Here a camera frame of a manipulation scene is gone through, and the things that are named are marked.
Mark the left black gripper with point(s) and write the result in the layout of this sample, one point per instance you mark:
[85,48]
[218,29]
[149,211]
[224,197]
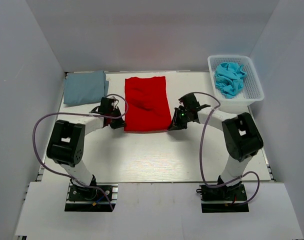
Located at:
[120,123]

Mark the crumpled light blue t shirt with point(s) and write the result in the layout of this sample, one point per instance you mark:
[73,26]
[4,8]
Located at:
[229,78]

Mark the red t shirt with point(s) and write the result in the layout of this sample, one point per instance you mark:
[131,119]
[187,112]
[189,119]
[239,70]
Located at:
[148,107]

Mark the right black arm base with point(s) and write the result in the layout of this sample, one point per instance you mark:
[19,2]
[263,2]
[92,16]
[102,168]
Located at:
[223,199]

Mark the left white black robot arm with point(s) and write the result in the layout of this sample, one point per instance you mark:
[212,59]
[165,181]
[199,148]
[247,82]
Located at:
[66,144]

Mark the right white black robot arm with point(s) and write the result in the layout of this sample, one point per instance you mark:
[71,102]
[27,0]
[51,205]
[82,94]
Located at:
[242,138]

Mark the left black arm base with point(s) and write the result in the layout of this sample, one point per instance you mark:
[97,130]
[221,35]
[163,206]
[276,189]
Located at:
[91,200]

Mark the white plastic basket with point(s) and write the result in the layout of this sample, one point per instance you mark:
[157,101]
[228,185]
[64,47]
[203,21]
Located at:
[252,90]

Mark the folded grey-blue t shirt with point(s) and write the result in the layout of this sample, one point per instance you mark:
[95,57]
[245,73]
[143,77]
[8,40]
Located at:
[83,88]

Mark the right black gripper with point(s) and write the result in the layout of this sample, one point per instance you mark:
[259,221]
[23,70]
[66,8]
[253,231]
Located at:
[176,124]

